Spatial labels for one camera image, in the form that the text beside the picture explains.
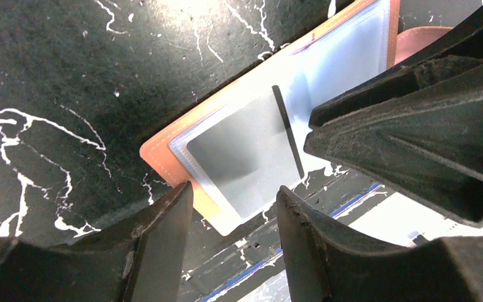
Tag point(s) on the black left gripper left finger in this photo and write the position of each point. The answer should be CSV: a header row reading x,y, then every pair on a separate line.
x,y
139,258

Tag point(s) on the pink leather card holder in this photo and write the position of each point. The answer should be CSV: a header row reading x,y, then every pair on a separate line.
x,y
353,46

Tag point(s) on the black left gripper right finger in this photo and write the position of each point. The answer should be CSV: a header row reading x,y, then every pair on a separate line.
x,y
326,260

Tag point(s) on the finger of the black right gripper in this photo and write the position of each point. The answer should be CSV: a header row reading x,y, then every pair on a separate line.
x,y
427,145
431,65

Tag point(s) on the grey card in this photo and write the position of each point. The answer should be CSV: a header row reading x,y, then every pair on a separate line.
x,y
247,154

